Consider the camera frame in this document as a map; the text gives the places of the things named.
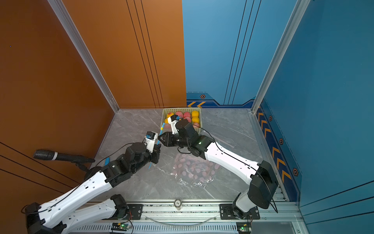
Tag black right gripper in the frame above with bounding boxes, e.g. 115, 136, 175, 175
157, 131, 192, 148

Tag green circuit board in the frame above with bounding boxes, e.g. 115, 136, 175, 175
236, 222, 252, 234
111, 222, 131, 232

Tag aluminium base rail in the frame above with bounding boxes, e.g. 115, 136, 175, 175
72, 200, 308, 234

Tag aluminium corner post right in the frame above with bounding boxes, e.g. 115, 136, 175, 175
251, 0, 311, 114

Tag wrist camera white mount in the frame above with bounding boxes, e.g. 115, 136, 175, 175
143, 131, 158, 153
168, 115, 180, 135

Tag green perforated plastic basket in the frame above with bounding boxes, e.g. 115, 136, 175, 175
160, 107, 203, 133

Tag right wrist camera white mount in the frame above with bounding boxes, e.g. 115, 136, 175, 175
168, 115, 180, 135

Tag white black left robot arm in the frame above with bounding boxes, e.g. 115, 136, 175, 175
25, 142, 161, 234

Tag black microphone on stand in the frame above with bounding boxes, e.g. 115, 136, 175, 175
33, 150, 95, 172

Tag pink-trimmed bag of bags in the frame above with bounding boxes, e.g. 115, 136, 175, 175
171, 154, 220, 188

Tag clear zip-top bag blue zipper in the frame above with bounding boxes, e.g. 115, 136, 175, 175
145, 123, 166, 152

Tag aluminium corner post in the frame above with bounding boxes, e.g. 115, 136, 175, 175
251, 0, 311, 114
48, 0, 120, 113

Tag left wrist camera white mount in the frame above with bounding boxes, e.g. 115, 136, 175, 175
143, 131, 158, 153

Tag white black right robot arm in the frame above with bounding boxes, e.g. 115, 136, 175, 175
158, 117, 279, 219

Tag green circuit board left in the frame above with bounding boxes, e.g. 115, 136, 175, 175
111, 222, 131, 232

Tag round silver knob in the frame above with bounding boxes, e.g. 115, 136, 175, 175
173, 199, 182, 210

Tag blue handheld microphone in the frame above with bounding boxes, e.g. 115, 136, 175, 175
104, 158, 111, 166

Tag aluminium corner post left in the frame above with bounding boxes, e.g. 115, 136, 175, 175
48, 0, 120, 113

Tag green circuit board right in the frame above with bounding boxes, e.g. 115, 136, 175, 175
236, 222, 252, 234

